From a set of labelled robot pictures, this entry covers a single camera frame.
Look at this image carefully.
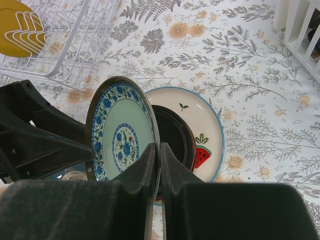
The dark brown plate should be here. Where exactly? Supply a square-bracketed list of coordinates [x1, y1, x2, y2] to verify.
[152, 104, 196, 172]

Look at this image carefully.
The floral table mat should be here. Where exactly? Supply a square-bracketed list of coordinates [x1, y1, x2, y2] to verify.
[0, 0, 320, 240]

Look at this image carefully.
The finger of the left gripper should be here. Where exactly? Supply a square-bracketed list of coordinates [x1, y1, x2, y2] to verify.
[0, 80, 95, 182]

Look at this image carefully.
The yellow patterned round plate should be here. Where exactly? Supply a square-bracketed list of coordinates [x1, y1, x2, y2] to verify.
[0, 0, 46, 58]

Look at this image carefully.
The blue star-shaped plate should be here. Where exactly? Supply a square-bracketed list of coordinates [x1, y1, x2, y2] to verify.
[32, 161, 88, 181]

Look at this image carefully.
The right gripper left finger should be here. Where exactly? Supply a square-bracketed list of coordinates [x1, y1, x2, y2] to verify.
[0, 143, 157, 240]

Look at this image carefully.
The white plastic slatted basket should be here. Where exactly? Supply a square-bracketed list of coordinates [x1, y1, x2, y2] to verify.
[273, 0, 320, 82]

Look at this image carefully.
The blue floral green plate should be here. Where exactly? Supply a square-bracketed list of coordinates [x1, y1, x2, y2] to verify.
[84, 75, 162, 201]

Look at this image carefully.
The white wire dish rack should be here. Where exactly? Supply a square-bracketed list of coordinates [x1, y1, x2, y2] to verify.
[0, 0, 118, 90]

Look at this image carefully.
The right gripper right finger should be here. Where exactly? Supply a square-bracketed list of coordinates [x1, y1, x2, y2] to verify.
[160, 142, 318, 240]

